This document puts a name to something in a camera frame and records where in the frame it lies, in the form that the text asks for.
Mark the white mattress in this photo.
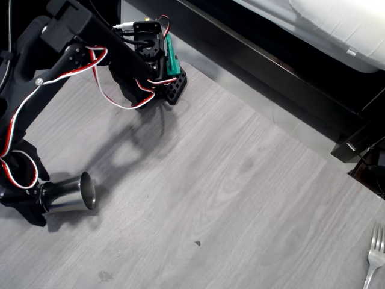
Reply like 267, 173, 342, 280
231, 0, 385, 73

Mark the silver metal fork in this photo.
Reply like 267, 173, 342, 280
362, 222, 385, 289

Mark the short red cable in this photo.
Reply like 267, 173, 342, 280
158, 14, 171, 39

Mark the red white looped cable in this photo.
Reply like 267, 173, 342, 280
89, 46, 180, 110

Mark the thin white cable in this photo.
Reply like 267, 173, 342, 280
0, 0, 14, 91

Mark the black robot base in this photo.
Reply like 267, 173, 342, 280
132, 19, 188, 106

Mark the shiny steel cup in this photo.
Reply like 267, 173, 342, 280
39, 171, 97, 216

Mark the red white arm cable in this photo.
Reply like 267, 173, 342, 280
0, 45, 108, 190

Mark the dark wooden bed frame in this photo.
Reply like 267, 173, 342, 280
125, 0, 385, 165

